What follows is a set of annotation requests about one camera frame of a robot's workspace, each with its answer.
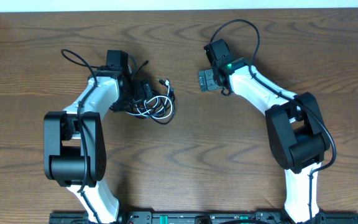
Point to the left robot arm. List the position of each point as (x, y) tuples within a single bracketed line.
[(74, 148)]

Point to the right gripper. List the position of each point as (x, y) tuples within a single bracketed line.
[(207, 79)]

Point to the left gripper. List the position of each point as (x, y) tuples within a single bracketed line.
[(141, 94)]

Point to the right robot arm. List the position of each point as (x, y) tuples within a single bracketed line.
[(297, 135)]

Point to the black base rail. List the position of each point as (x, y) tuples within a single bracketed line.
[(143, 217)]

